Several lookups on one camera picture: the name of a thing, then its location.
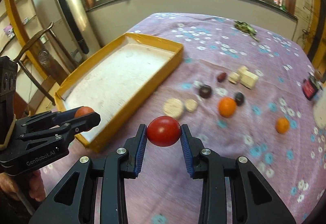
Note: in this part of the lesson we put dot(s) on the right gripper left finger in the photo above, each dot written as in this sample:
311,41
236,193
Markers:
73,199

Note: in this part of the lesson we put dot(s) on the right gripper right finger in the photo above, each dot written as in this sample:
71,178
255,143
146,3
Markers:
253,199

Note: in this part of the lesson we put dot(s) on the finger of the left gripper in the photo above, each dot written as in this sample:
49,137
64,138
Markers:
49,118
62,131

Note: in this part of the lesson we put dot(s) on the small orange kumquat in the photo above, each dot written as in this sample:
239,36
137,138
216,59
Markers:
83,111

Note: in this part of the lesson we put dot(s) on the small orange tangerine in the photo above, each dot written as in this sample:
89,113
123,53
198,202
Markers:
282,125

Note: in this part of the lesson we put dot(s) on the red cherry tomato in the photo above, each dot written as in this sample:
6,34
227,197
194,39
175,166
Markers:
163,131

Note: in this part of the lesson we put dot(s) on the large orange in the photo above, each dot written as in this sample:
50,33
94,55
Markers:
227,107

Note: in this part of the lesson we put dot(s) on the large round white cake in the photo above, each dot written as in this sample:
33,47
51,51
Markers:
174,108

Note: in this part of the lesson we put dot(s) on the small round white cake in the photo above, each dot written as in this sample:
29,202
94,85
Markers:
191,105

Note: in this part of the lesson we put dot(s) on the large cream cube block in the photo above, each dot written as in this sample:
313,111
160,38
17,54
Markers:
248,79

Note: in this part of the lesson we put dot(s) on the small cream cube block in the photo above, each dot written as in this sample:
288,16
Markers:
234,77

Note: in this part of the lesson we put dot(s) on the person's left hand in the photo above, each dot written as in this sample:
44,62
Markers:
32,182

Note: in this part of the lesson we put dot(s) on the dark wooden chair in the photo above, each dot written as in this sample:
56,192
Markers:
45,63

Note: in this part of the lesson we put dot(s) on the yellow-rimmed white tray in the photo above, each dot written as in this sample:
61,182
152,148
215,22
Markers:
116,81

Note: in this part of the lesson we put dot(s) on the silver standing air conditioner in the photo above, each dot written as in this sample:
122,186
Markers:
79,26

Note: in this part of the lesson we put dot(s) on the pink plush toy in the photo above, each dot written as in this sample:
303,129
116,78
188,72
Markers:
9,32

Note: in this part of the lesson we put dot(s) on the small dark plum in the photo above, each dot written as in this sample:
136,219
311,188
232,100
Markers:
239,98

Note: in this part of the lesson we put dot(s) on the purple floral tablecloth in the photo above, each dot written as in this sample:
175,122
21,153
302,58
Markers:
293,162

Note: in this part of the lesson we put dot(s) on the dark purple plum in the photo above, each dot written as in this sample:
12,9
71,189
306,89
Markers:
205,91

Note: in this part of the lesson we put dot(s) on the red label dark jar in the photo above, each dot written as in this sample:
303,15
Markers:
311,86

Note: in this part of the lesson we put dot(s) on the red jujube date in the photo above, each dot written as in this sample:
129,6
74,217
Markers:
221,77

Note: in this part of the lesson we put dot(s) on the green leafy sprig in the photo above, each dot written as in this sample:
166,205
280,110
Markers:
246,28

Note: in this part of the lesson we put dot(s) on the green bottle on sill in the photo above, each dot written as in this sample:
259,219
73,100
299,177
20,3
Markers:
283,5

